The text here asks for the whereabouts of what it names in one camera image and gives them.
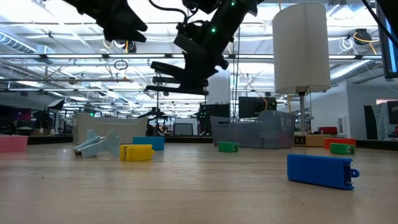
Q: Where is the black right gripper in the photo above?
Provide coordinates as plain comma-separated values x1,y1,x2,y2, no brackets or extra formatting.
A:
173,12,237,90

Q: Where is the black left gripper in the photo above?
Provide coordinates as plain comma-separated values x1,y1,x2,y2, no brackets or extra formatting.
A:
62,0,149,43

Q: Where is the green mini stapler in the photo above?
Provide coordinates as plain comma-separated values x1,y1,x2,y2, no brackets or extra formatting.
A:
330,142,356,156
218,141,239,153

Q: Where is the light blue tape roll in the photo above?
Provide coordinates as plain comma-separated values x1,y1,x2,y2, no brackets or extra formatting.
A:
132,136,165,152

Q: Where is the yellow staple remover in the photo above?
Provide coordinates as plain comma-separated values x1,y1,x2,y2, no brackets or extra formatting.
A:
119,144,156,162

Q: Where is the light blue staple remover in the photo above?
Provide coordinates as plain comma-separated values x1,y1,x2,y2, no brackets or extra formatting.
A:
73,129,121,159

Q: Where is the red tape roll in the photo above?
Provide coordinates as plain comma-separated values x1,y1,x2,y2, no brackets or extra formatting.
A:
323,138,357,151

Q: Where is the pink tape roll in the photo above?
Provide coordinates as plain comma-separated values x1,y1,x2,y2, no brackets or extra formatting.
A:
0,135,29,153

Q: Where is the black background cabinet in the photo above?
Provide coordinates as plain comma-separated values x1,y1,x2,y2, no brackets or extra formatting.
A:
198,103,231,134

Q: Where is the black background monitor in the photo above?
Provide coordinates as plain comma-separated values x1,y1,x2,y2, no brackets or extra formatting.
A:
238,95,277,119

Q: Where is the grey background screen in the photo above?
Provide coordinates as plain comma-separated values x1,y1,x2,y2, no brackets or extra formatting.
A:
173,123,194,137

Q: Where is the grey translucent plastic bin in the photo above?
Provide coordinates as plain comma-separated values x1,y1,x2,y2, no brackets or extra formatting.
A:
210,110,296,149

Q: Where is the white shade table lamp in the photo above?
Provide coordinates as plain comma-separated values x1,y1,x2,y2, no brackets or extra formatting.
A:
272,2,332,147

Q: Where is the beige plastic bin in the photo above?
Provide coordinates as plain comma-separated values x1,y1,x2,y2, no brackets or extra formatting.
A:
73,111,149,146

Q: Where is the black studio softbox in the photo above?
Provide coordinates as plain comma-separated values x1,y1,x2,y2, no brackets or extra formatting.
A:
46,98,66,111

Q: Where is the red box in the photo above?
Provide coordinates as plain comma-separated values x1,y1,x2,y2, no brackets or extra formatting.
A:
317,126,338,135

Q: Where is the black upright panel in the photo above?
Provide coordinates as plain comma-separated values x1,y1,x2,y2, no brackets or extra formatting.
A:
363,105,378,140

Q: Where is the grey cloth cover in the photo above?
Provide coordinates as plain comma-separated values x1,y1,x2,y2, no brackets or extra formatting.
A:
373,103,389,140

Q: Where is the computer monitor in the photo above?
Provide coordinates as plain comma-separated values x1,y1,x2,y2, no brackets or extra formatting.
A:
374,0,398,79

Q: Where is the black background screen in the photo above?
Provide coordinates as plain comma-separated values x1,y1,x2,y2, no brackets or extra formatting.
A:
387,101,398,125

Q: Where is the black ceiling cable reel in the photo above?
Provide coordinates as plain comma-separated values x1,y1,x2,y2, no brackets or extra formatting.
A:
113,39,137,54
353,28,381,47

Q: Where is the black hanging cable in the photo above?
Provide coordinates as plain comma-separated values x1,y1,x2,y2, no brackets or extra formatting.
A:
236,27,242,119
231,46,236,119

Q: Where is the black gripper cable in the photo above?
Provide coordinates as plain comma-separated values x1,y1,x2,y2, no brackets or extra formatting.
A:
148,0,194,25

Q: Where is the black background rig frame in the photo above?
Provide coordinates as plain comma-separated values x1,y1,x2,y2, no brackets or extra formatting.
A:
156,90,208,136

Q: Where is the black frame rail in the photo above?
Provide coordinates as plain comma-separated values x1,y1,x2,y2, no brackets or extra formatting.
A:
27,134,215,146
356,139,398,152

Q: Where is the grey ceiling duct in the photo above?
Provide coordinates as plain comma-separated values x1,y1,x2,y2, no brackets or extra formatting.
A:
329,60,379,82

